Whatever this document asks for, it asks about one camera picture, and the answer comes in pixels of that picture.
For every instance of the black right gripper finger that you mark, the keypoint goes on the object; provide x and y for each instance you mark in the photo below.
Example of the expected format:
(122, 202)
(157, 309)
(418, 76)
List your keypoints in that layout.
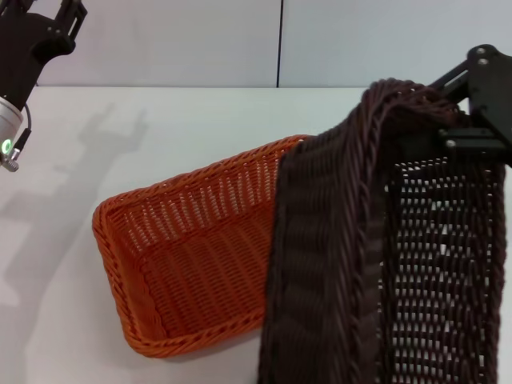
(454, 82)
(472, 139)

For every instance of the orange woven plastic basket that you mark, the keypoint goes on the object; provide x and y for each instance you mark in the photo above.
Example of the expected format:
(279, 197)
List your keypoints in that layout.
(192, 264)

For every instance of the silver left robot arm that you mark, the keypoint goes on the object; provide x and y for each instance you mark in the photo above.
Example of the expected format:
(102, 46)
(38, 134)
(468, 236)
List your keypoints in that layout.
(8, 120)

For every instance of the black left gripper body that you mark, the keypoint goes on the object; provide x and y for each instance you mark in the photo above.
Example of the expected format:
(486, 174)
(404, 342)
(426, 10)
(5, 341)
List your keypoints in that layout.
(24, 52)

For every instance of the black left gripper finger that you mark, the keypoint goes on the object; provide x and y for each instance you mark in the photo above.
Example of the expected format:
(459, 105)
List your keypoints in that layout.
(16, 6)
(72, 16)

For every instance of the dark brown woven plastic basket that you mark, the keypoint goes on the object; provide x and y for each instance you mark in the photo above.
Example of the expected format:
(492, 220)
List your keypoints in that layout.
(328, 260)

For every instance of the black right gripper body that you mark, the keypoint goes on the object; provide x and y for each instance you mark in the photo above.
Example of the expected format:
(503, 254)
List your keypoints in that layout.
(494, 88)

